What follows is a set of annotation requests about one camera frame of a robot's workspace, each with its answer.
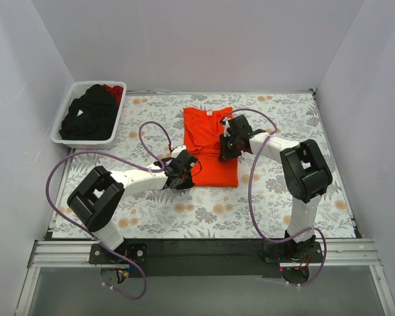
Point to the orange t shirt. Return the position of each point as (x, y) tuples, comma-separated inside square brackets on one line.
[(202, 131)]

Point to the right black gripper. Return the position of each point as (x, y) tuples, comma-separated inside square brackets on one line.
[(226, 150)]

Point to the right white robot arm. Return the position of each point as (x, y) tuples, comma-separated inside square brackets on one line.
[(306, 173)]

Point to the black t shirt in basket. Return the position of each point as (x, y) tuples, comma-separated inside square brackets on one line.
[(88, 119)]

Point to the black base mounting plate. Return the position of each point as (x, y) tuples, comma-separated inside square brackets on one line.
[(206, 257)]

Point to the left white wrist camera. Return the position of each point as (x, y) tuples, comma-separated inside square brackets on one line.
[(177, 151)]

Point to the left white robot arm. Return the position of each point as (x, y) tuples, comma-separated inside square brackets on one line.
[(95, 200)]

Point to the red t shirt in basket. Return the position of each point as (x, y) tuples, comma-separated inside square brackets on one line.
[(112, 95)]

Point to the aluminium frame rail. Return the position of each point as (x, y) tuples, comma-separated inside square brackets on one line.
[(61, 281)]

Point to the white plastic laundry basket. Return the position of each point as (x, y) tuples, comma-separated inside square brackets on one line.
[(75, 91)]

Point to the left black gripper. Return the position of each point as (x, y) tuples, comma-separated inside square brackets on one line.
[(184, 179)]

